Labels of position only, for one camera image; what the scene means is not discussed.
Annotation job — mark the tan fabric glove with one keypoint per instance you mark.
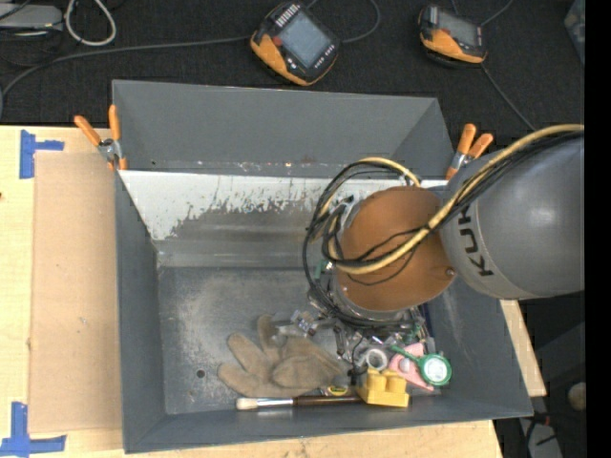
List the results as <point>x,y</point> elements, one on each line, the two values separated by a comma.
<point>281,365</point>

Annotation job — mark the grey tape roll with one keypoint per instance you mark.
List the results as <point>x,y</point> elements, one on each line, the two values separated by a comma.
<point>377,359</point>

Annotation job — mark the pink plastic toy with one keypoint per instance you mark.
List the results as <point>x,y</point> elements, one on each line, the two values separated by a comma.
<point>401,365</point>

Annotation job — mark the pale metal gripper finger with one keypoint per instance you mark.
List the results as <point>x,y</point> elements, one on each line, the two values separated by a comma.
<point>297,319</point>
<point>300,331</point>

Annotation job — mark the grey metal bin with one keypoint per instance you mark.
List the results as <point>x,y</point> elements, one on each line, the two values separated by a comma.
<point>229,303</point>

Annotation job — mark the brown cardboard board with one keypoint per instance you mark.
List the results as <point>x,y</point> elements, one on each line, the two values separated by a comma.
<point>71,294</point>

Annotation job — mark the yellow toy building brick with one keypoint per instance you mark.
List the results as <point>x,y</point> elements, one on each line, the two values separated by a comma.
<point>384,389</point>

